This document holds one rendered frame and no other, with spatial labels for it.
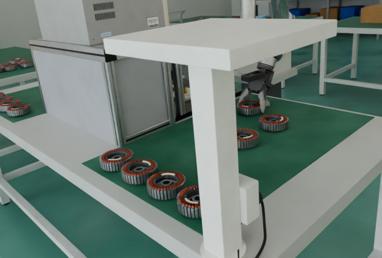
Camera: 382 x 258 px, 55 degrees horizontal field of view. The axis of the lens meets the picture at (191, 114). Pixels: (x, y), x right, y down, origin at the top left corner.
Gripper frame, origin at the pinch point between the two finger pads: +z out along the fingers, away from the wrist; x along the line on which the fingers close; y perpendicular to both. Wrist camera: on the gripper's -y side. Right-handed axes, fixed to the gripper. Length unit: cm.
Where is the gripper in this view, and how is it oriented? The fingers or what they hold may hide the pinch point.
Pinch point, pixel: (249, 109)
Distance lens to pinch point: 161.9
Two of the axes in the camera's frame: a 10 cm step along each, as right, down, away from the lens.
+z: -3.0, 9.6, -0.1
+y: 6.8, 2.2, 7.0
